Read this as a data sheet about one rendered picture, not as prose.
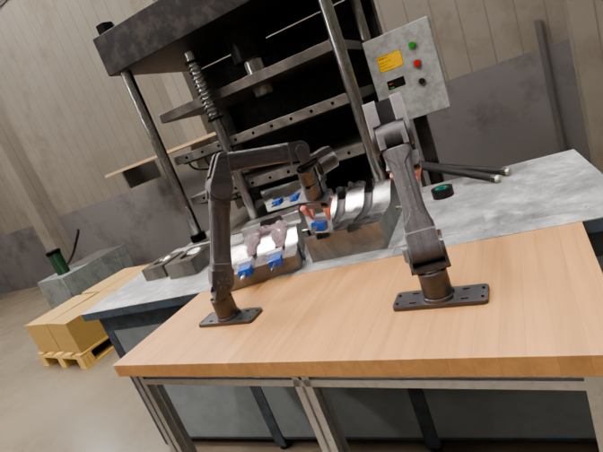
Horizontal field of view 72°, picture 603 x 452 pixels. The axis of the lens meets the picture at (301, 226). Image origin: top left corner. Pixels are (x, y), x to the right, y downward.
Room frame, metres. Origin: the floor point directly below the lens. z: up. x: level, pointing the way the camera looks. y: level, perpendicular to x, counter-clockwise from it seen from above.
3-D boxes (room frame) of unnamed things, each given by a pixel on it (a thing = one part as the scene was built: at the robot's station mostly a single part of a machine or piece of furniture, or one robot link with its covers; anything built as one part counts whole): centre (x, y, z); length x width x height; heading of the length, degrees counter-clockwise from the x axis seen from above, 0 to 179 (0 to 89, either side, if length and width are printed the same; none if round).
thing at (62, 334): (3.77, 1.97, 0.20); 1.18 x 0.85 x 0.41; 138
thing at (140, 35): (2.55, -0.07, 1.75); 1.30 x 0.84 x 0.61; 64
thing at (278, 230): (1.57, 0.13, 0.90); 0.26 x 0.18 x 0.08; 171
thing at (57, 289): (5.57, 2.88, 0.46); 0.99 x 0.76 x 0.92; 149
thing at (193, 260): (1.83, 0.51, 0.84); 0.20 x 0.15 x 0.07; 154
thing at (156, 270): (1.95, 0.68, 0.83); 0.17 x 0.13 x 0.06; 154
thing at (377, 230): (1.50, -0.22, 0.87); 0.50 x 0.26 x 0.14; 154
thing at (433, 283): (0.82, -0.23, 0.84); 0.20 x 0.07 x 0.08; 59
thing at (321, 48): (2.60, -0.10, 1.52); 1.10 x 0.70 x 0.05; 64
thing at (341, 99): (2.59, -0.10, 1.27); 1.10 x 0.74 x 0.05; 64
